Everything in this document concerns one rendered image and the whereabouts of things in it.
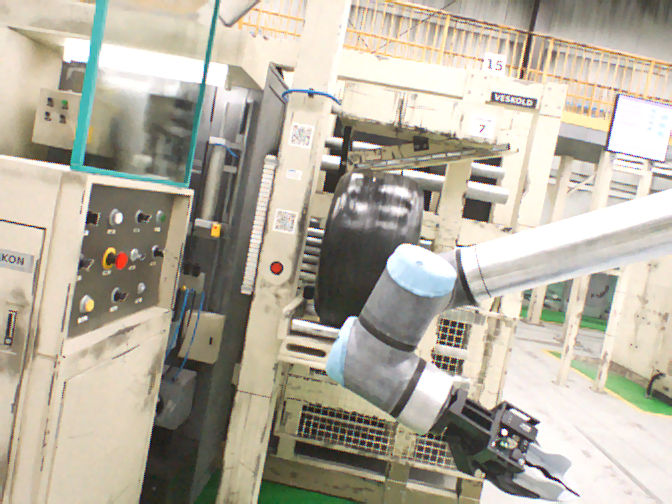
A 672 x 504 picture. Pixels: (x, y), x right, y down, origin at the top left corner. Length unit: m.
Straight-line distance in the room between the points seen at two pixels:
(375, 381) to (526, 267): 0.27
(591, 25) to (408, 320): 12.40
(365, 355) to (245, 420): 1.21
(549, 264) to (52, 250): 0.91
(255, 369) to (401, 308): 1.18
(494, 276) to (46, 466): 0.97
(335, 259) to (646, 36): 12.38
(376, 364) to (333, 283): 0.84
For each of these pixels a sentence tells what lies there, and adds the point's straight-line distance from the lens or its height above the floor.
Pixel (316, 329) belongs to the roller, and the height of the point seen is 0.90.
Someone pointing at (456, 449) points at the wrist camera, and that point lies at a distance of 0.77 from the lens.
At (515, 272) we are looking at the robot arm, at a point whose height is 1.25.
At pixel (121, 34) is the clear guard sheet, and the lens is 1.21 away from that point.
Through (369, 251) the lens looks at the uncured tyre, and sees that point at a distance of 1.47.
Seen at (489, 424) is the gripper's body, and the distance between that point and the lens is 0.72.
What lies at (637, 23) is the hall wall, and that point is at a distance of 13.47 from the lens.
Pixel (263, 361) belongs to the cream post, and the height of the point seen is 0.74.
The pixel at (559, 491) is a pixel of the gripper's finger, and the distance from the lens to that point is 0.77.
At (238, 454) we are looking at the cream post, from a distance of 1.91.
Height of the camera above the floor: 1.29
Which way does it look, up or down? 3 degrees down
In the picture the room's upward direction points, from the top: 11 degrees clockwise
